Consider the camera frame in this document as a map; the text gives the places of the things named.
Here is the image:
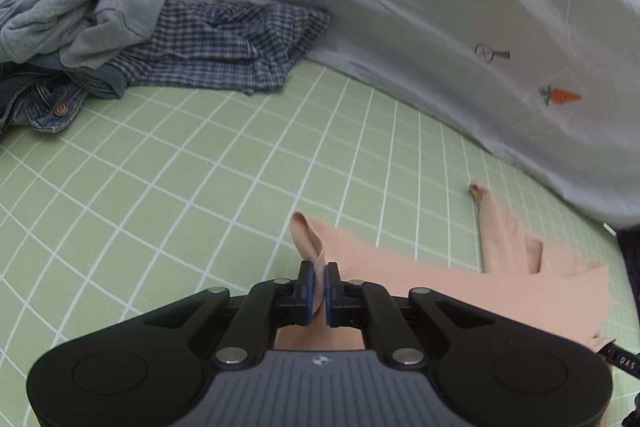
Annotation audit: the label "green grid bed sheet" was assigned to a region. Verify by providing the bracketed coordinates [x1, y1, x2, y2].
[0, 59, 640, 427]

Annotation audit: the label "blue plaid shirt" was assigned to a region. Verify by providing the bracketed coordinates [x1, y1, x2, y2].
[107, 1, 331, 96]

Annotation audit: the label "carrot print grey quilt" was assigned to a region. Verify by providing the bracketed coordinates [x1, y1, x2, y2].
[65, 0, 640, 228]

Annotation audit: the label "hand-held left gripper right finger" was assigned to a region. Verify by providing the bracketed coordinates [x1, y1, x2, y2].
[324, 261, 496, 367]

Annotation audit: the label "blue denim jeans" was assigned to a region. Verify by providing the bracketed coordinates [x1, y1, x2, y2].
[0, 62, 126, 135]

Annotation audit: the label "grey sweatshirt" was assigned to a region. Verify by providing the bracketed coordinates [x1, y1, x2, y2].
[0, 0, 168, 72]

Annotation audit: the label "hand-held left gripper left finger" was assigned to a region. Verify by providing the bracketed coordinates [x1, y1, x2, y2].
[135, 259, 321, 367]

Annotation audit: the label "peach long-sleeve shirt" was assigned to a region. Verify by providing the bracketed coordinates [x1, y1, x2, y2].
[272, 179, 618, 353]

